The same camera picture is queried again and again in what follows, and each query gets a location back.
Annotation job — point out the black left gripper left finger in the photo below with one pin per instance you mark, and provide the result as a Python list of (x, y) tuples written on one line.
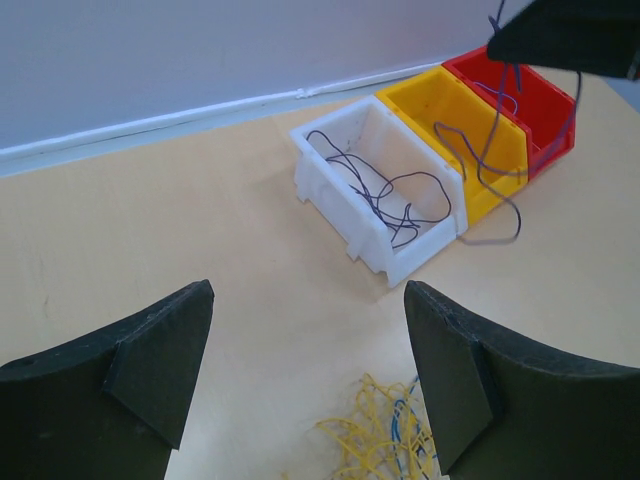
[(110, 404)]

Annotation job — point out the yellow plastic bin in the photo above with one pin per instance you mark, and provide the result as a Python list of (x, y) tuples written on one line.
[(486, 148)]

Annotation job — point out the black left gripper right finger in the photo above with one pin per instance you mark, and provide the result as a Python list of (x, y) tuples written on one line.
[(503, 406)]

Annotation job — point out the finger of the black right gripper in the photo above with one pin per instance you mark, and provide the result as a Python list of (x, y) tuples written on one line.
[(595, 37)]

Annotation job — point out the red plastic bin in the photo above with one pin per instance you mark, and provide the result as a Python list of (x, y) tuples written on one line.
[(543, 111)]

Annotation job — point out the white plastic bin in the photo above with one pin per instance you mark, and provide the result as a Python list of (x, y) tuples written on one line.
[(394, 200)]

